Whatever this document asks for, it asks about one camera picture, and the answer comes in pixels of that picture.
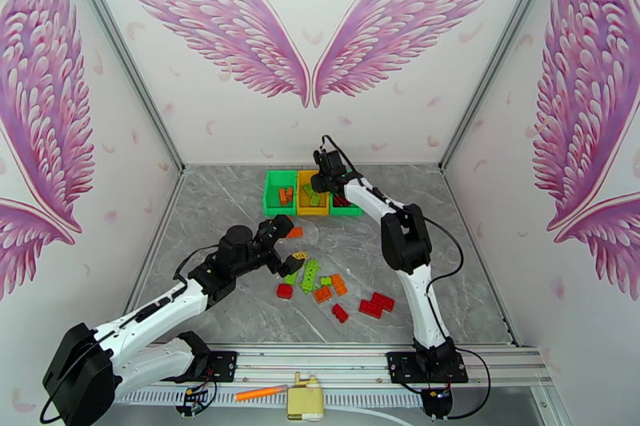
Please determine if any long green lego brick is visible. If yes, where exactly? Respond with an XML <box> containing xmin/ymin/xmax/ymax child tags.
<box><xmin>299</xmin><ymin>257</ymin><xmax>322</xmax><ymax>292</ymax></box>

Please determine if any yellow plastic bin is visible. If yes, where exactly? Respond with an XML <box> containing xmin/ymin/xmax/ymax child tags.
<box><xmin>295</xmin><ymin>169</ymin><xmax>332</xmax><ymax>218</ymax></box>

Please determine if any green plastic bin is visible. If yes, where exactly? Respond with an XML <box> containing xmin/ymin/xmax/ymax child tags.
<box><xmin>328</xmin><ymin>173</ymin><xmax>365</xmax><ymax>219</ymax></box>
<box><xmin>263</xmin><ymin>169</ymin><xmax>300</xmax><ymax>218</ymax></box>

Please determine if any orange marker pen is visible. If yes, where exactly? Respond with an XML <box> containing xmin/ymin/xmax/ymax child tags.
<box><xmin>235</xmin><ymin>384</ymin><xmax>290</xmax><ymax>402</ymax></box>

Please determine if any beige box device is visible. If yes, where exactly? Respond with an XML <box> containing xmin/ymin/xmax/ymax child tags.
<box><xmin>286</xmin><ymin>372</ymin><xmax>326</xmax><ymax>424</ymax></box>

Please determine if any white tube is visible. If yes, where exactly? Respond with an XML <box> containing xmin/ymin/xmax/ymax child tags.
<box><xmin>323</xmin><ymin>407</ymin><xmax>416</xmax><ymax>426</ymax></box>

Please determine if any black power adapter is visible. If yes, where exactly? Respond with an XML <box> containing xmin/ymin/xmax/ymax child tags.
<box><xmin>421</xmin><ymin>385</ymin><xmax>454</xmax><ymax>422</ymax></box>

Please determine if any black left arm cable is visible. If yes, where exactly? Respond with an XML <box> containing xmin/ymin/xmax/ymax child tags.
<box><xmin>39</xmin><ymin>245</ymin><xmax>223</xmax><ymax>426</ymax></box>

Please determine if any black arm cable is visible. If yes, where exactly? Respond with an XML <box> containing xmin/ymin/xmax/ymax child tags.
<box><xmin>321</xmin><ymin>134</ymin><xmax>465</xmax><ymax>340</ymax></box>
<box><xmin>39</xmin><ymin>245</ymin><xmax>223</xmax><ymax>426</ymax></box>

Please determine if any aluminium table edge rail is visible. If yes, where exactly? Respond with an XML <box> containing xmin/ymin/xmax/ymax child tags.
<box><xmin>439</xmin><ymin>167</ymin><xmax>521</xmax><ymax>347</ymax></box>
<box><xmin>122</xmin><ymin>169</ymin><xmax>189</xmax><ymax>313</ymax></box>

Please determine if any aluminium mounting rail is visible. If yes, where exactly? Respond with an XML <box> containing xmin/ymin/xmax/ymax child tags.
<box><xmin>77</xmin><ymin>345</ymin><xmax>554</xmax><ymax>388</ymax></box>

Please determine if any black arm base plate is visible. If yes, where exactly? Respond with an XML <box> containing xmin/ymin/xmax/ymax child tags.
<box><xmin>386</xmin><ymin>351</ymin><xmax>470</xmax><ymax>385</ymax></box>
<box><xmin>158</xmin><ymin>350</ymin><xmax>239</xmax><ymax>383</ymax></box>

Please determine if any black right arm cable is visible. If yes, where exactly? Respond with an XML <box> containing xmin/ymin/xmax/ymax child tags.
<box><xmin>321</xmin><ymin>134</ymin><xmax>465</xmax><ymax>340</ymax></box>

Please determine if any wired yellow black connector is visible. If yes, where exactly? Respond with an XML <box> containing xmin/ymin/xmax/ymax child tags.
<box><xmin>174</xmin><ymin>379</ymin><xmax>217</xmax><ymax>419</ymax></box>

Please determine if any white slotted cable duct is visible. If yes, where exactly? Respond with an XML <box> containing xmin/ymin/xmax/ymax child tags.
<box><xmin>112</xmin><ymin>388</ymin><xmax>426</xmax><ymax>409</ymax></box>

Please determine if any aluminium frame post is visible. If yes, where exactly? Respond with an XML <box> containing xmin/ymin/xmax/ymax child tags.
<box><xmin>54</xmin><ymin>0</ymin><xmax>187</xmax><ymax>173</ymax></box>
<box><xmin>438</xmin><ymin>0</ymin><xmax>574</xmax><ymax>173</ymax></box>

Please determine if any black power cable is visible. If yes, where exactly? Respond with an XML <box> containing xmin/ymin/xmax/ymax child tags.
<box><xmin>447</xmin><ymin>347</ymin><xmax>494</xmax><ymax>422</ymax></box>

